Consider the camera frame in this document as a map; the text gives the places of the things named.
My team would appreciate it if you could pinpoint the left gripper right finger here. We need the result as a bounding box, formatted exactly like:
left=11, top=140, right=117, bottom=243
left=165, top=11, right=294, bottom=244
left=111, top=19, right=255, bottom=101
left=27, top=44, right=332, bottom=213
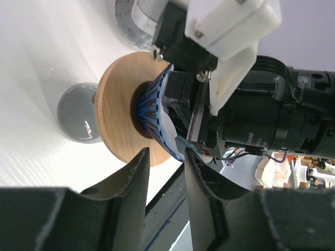
left=185, top=148, right=334, bottom=250

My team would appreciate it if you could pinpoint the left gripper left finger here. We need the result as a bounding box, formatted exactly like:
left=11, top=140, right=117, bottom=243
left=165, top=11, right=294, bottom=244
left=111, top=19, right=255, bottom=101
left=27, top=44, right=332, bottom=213
left=1, top=148, right=150, bottom=250

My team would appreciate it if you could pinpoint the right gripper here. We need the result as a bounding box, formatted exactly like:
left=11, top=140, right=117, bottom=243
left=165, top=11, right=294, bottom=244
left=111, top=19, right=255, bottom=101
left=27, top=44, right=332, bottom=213
left=150, top=1, right=334, bottom=159

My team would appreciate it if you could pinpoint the grey glass carafe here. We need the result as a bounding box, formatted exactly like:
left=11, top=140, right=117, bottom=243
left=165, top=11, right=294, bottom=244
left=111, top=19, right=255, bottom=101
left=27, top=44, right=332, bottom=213
left=57, top=83, right=102, bottom=144

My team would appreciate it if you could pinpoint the blue plastic dripper cone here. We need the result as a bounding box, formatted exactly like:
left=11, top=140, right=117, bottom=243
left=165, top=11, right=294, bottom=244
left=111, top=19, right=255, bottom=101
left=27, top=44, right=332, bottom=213
left=136, top=64, right=174, bottom=154

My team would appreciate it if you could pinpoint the wooden dripper ring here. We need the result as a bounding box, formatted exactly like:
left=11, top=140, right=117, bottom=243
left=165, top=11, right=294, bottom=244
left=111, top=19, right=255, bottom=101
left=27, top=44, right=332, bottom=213
left=94, top=51, right=172, bottom=168

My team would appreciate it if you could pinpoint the glass coffee server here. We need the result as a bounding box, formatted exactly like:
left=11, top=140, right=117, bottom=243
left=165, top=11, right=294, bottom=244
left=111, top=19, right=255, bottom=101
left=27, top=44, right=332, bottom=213
left=104, top=0, right=167, bottom=50

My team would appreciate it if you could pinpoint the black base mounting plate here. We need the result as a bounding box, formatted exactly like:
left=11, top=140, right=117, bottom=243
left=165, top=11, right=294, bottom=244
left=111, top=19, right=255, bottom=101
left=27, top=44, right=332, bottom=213
left=141, top=164, right=189, bottom=250

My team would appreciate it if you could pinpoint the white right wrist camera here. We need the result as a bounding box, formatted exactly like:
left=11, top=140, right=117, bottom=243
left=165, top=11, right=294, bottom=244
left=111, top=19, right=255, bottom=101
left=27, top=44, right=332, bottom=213
left=185, top=0, right=282, bottom=116

